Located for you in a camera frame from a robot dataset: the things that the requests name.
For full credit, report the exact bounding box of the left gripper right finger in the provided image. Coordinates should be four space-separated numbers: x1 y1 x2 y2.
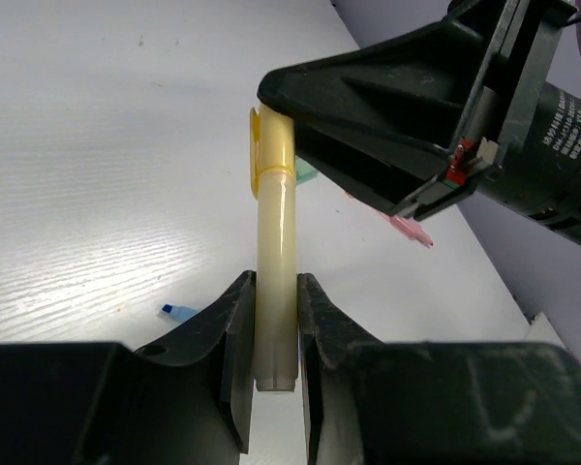
297 274 581 464

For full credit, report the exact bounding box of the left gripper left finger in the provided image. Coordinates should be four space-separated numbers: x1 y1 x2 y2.
0 271 256 464

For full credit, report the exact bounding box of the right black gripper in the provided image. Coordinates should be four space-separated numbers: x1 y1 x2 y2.
258 1 581 246

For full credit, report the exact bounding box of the blue clear clip pen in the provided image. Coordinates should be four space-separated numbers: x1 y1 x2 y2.
161 304 199 324

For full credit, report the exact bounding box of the yellow highlighter pen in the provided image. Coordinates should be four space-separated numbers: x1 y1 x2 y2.
249 144 299 392

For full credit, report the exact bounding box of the green clear clip pen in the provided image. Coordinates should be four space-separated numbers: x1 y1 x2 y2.
295 157 319 185

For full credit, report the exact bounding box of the pink clear clip pen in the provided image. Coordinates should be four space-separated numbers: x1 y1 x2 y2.
387 216 434 248

